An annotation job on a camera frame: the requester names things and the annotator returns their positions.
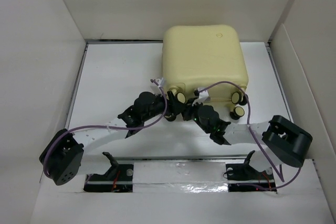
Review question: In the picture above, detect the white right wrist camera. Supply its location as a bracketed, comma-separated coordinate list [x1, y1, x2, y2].
[192, 88, 210, 106]

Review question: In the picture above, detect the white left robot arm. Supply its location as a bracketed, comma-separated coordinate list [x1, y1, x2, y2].
[39, 91, 186, 186]

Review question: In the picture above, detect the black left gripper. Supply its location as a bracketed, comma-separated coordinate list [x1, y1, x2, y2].
[142, 91, 186, 123]

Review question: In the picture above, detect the yellow suitcase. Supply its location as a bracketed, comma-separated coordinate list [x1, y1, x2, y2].
[162, 25, 249, 120]

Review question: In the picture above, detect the metal base rail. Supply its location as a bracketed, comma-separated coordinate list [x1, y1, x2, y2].
[83, 161, 276, 193]

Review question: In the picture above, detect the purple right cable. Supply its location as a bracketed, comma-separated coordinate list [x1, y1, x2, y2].
[199, 81, 301, 190]

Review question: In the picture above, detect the purple cable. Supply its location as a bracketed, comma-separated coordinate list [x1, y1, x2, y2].
[43, 79, 169, 179]
[199, 81, 301, 190]

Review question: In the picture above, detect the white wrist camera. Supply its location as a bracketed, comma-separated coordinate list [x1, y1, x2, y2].
[192, 88, 210, 106]
[150, 78, 164, 88]

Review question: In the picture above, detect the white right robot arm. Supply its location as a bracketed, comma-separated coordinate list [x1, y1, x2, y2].
[182, 104, 313, 180]

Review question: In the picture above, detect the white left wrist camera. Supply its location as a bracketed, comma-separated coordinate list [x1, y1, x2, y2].
[150, 78, 164, 88]

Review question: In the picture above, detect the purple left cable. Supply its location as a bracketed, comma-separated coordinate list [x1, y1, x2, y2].
[43, 79, 169, 179]

